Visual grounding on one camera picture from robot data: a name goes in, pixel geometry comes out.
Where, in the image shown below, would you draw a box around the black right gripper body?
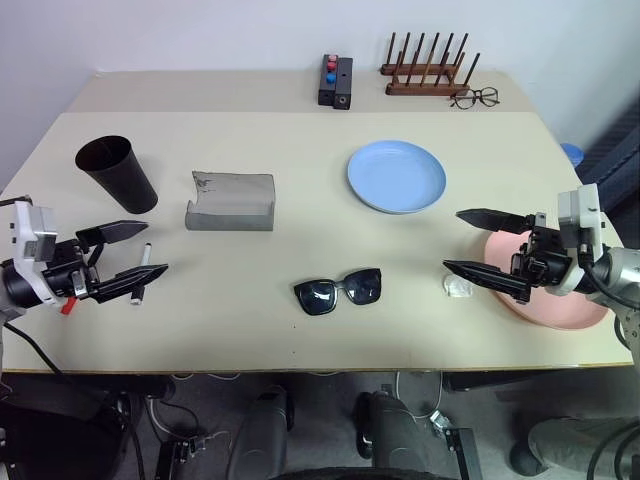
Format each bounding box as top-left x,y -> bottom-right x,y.
510,212 -> 581,289

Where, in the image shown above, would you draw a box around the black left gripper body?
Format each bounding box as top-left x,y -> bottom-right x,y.
42,238 -> 104,304

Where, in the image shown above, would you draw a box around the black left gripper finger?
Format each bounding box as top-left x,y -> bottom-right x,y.
75,219 -> 150,249
89,264 -> 170,305

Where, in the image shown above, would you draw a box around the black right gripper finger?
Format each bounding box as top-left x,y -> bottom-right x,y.
455,208 -> 532,235
442,259 -> 532,304

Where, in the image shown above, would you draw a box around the white marker pen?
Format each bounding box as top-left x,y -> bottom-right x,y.
130,243 -> 153,306

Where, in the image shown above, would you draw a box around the grey felt glasses case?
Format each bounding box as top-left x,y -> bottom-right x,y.
184,170 -> 277,234

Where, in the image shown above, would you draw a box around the black sunglasses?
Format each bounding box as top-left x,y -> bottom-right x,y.
293,268 -> 383,317

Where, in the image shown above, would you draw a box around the small clear plastic piece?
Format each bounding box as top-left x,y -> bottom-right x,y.
442,273 -> 474,300

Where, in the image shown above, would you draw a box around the pink plate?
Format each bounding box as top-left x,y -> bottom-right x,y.
483,230 -> 612,332

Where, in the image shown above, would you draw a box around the black tapered pen cup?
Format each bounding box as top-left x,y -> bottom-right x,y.
74,134 -> 160,215

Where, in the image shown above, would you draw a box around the blue round lid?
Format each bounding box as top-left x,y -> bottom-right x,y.
559,142 -> 585,169

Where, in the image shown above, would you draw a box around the light blue plate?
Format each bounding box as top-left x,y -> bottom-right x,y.
347,139 -> 448,216

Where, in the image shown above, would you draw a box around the dark fabric chair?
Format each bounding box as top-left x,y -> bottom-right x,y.
574,107 -> 640,217

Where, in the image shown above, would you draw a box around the thin-rimmed clear eyeglasses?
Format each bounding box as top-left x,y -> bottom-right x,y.
448,86 -> 502,112

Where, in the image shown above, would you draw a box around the brown wooden peg rack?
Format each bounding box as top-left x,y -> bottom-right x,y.
378,32 -> 482,98

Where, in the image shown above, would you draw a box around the dark grey rounded shape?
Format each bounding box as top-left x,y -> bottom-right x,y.
352,391 -> 441,480
225,384 -> 296,480

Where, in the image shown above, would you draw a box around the black box with coloured buttons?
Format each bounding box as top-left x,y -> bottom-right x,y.
317,53 -> 342,107

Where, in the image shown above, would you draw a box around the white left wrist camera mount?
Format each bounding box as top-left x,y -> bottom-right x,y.
9,199 -> 59,306

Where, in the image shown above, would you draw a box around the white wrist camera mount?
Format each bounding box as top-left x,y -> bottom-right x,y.
549,184 -> 609,296
9,199 -> 59,306

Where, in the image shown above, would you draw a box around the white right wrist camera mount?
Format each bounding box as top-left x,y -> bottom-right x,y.
549,184 -> 609,296

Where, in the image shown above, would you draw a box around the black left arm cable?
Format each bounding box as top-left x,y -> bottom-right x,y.
0,196 -> 65,375

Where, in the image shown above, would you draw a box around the black table frame bar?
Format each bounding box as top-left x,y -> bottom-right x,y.
442,368 -> 574,394
0,372 -> 176,404

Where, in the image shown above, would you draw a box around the white floor cable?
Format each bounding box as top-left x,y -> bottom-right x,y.
393,369 -> 445,420

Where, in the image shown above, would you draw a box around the black metal bracket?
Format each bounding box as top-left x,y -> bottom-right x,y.
429,409 -> 484,480

